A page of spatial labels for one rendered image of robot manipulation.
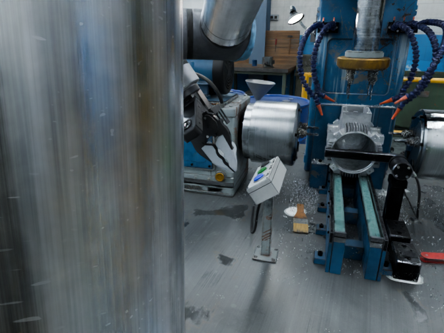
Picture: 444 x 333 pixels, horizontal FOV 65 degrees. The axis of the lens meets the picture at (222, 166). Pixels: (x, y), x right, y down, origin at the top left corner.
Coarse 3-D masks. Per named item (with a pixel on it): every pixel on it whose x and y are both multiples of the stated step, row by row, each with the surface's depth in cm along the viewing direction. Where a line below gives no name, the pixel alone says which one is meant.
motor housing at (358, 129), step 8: (344, 128) 129; (352, 128) 126; (360, 128) 126; (368, 136) 121; (328, 144) 128; (376, 144) 122; (328, 160) 128; (336, 160) 133; (344, 160) 139; (352, 160) 139; (360, 160) 136; (344, 168) 130; (352, 168) 131; (360, 168) 129; (368, 168) 125; (352, 176) 128
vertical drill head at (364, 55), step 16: (368, 0) 115; (384, 0) 116; (368, 16) 117; (368, 32) 119; (352, 48) 124; (368, 48) 120; (336, 64) 128; (352, 64) 120; (368, 64) 118; (384, 64) 119; (352, 80) 124; (368, 80) 132
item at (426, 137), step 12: (420, 120) 121; (432, 120) 117; (396, 132) 132; (408, 132) 130; (420, 132) 119; (432, 132) 115; (408, 144) 122; (420, 144) 116; (432, 144) 114; (408, 156) 132; (420, 156) 118; (432, 156) 115; (420, 168) 119; (432, 168) 118
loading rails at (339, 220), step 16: (336, 176) 130; (368, 176) 127; (320, 192) 143; (336, 192) 117; (352, 192) 138; (368, 192) 117; (320, 208) 128; (336, 208) 106; (352, 208) 122; (368, 208) 106; (320, 224) 115; (336, 224) 98; (352, 224) 120; (368, 224) 98; (336, 240) 92; (352, 240) 103; (368, 240) 93; (384, 240) 89; (320, 256) 100; (336, 256) 94; (352, 256) 101; (368, 256) 91; (384, 256) 90; (336, 272) 96; (368, 272) 93; (384, 272) 95
